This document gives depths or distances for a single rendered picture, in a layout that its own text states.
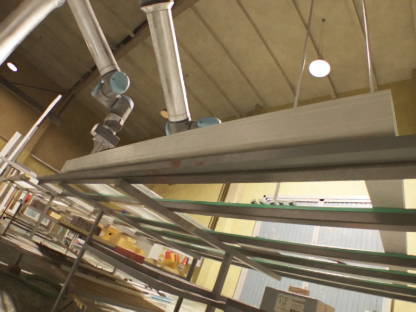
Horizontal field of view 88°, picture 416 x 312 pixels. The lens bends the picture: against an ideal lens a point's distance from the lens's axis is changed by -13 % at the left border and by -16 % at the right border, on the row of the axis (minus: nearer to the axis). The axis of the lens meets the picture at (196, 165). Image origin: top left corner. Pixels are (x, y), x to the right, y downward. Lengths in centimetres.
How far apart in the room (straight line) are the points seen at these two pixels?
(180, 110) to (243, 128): 52
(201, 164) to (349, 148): 29
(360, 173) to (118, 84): 98
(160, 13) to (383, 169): 80
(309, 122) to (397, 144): 14
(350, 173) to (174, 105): 72
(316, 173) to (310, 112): 10
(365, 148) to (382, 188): 17
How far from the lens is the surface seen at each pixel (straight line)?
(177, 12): 725
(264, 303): 115
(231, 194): 907
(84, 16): 125
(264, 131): 47
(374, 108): 42
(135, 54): 1231
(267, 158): 44
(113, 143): 125
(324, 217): 63
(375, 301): 685
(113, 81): 114
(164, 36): 94
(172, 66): 95
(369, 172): 42
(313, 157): 41
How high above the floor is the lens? 61
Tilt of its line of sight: 24 degrees up
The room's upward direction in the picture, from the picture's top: 22 degrees clockwise
